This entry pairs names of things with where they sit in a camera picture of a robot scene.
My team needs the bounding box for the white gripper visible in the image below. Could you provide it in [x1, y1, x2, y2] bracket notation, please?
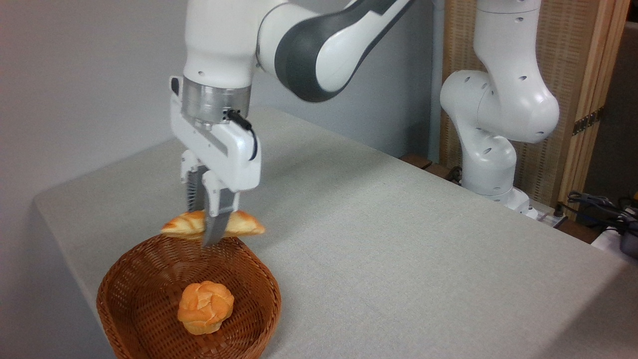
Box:
[169, 76, 262, 248]

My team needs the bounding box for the long braided bread loaf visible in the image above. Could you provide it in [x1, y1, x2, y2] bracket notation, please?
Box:
[160, 209, 266, 239]

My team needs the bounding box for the round bread roll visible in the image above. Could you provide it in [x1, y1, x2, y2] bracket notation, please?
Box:
[177, 281, 235, 336]

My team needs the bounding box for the brown wicker basket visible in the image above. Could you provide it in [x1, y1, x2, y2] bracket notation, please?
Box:
[96, 233, 282, 359]

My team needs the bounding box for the grey tablecloth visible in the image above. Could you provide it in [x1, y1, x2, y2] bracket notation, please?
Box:
[33, 107, 638, 359]

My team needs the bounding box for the brown wooden bench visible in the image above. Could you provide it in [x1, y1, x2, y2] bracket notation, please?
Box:
[399, 153, 465, 186]

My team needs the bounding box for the wooden rattan folding screen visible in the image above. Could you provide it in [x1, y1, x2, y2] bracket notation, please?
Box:
[441, 0, 632, 221]

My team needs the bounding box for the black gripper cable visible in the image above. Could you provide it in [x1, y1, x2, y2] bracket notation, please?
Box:
[228, 109, 259, 162]

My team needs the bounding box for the black cable bundle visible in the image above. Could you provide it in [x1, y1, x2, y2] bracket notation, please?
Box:
[566, 191, 638, 236]

